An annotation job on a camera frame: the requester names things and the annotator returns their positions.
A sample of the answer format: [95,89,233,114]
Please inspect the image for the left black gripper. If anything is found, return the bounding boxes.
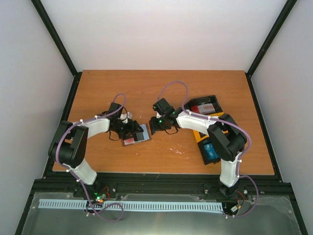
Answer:
[112,119,144,141]

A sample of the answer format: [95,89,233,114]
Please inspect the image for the brown leather card holder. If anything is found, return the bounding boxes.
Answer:
[122,124,151,147]

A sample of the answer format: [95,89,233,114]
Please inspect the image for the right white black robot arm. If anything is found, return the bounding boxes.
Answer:
[149,98,247,198]

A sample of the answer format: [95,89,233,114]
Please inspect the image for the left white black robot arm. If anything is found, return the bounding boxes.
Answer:
[48,102,144,197]

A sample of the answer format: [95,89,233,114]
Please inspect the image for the red white credit card stack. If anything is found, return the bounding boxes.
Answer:
[191,103,216,115]

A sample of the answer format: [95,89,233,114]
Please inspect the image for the black yellow card tray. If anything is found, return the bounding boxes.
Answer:
[183,94,243,166]

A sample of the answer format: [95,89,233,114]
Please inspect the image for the left controller board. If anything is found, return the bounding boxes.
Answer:
[94,186,110,203]

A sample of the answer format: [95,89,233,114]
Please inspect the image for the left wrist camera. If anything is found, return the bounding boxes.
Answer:
[120,112,132,123]

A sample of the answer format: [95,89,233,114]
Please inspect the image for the light blue cable duct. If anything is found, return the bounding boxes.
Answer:
[38,199,223,213]

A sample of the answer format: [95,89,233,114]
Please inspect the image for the right connector wires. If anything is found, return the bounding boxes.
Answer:
[229,190,247,213]

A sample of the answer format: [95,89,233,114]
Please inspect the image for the metal base plate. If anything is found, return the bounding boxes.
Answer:
[16,193,307,235]

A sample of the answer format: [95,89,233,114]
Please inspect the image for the black aluminium frame rail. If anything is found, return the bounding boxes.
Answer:
[31,172,295,200]

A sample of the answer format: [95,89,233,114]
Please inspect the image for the left black frame post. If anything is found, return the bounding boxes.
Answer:
[30,0,83,78]

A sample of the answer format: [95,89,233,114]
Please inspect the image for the black frame post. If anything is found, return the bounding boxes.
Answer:
[246,0,298,76]
[30,0,83,78]

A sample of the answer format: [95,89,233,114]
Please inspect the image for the right black frame post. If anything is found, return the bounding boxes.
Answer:
[246,0,298,76]

